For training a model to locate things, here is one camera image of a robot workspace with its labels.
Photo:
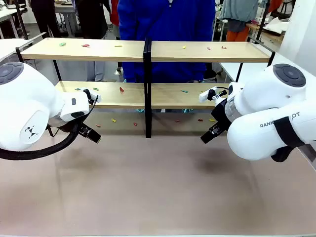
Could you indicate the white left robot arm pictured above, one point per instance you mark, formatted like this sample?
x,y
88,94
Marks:
x,y
29,103

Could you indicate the wooden background table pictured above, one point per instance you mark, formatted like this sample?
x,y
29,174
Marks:
x,y
271,34

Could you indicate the teal paper scrap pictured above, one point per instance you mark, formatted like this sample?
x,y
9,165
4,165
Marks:
x,y
184,91

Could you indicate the bystander in black clothes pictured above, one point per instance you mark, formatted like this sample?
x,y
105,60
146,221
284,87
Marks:
x,y
47,14

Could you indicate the black stand pole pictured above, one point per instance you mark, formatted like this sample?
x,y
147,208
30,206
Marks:
x,y
22,22
263,24

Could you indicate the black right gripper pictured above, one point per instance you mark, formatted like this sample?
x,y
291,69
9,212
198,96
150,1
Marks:
x,y
221,113

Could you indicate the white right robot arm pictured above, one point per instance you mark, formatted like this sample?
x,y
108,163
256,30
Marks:
x,y
259,98

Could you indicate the person in blue jacket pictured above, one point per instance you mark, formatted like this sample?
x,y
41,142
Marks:
x,y
168,29

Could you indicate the white side table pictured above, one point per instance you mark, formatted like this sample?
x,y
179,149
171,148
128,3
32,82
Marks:
x,y
232,70
10,47

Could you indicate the bystander in dark clothes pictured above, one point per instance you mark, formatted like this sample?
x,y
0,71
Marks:
x,y
91,17

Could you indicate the black shoe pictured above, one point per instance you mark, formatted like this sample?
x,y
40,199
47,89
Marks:
x,y
209,75

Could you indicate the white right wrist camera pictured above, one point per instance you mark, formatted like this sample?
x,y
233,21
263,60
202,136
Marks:
x,y
203,96

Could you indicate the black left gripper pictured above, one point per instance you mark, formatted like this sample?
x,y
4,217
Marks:
x,y
76,127

